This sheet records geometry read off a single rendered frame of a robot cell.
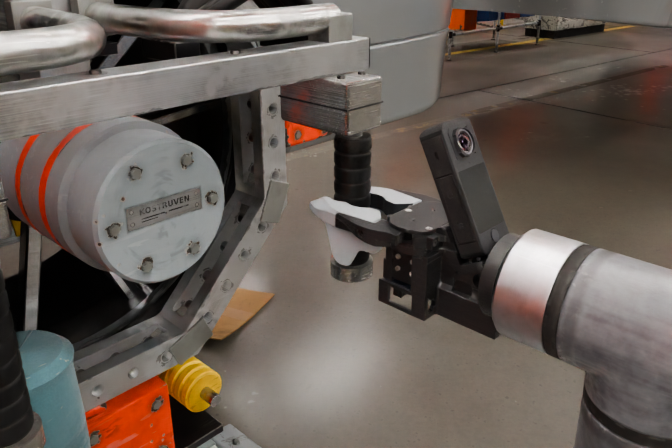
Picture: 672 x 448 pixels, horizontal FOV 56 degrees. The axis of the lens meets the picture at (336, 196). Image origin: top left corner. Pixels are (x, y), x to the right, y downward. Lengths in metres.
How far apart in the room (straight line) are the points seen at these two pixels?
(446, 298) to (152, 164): 0.27
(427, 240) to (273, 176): 0.35
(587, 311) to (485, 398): 1.26
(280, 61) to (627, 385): 0.36
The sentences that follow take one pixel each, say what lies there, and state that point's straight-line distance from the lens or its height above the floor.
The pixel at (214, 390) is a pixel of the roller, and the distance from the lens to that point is 0.91.
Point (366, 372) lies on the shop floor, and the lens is 1.77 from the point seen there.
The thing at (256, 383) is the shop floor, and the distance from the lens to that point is 1.74.
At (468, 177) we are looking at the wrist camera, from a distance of 0.53.
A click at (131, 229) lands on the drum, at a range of 0.55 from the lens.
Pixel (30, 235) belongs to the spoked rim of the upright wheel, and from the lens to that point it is 0.80.
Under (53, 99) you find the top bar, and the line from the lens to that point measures 0.44.
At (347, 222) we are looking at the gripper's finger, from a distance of 0.57.
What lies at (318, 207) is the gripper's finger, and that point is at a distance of 0.61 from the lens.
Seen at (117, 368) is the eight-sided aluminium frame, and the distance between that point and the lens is 0.79.
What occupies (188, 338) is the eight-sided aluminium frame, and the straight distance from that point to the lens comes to 0.82.
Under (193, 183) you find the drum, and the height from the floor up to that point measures 0.87.
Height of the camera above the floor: 1.06
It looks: 21 degrees down
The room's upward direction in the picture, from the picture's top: straight up
